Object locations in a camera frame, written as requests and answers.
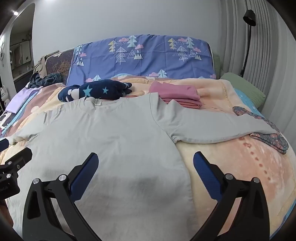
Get purple cloth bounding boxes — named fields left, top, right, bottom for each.
left=6, top=86, right=43, bottom=114

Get dark patterned pillow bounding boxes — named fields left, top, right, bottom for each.
left=45, top=48, right=75, bottom=84

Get white cat figurine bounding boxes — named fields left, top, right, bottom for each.
left=0, top=85, right=10, bottom=102

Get black floor lamp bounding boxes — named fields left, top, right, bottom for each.
left=239, top=9, right=257, bottom=78

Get peach plush blanket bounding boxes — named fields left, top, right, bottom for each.
left=0, top=77, right=296, bottom=241

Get white pleated curtain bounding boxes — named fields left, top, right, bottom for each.
left=220, top=0, right=296, bottom=149

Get folded pink clothes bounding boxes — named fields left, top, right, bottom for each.
left=149, top=83, right=203, bottom=109

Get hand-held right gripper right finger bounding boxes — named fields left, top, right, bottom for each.
left=193, top=152, right=270, bottom=241

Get green pillow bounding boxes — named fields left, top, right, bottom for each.
left=212, top=54, right=223, bottom=73
left=218, top=72, right=266, bottom=108

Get navy star-print garment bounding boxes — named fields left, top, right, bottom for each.
left=58, top=79, right=133, bottom=102

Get blue tree-print bed cover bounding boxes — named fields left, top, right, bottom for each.
left=67, top=35, right=216, bottom=83

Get folded floral garment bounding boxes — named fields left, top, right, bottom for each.
left=232, top=106, right=289, bottom=154

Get light blue bedsheet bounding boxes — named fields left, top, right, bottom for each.
left=233, top=89, right=262, bottom=117

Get light grey t-shirt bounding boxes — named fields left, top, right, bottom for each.
left=10, top=93, right=278, bottom=241

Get dark blue clothes pile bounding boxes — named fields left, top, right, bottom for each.
left=28, top=72, right=63, bottom=89

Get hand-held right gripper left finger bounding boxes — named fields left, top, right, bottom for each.
left=22, top=152, right=100, bottom=241

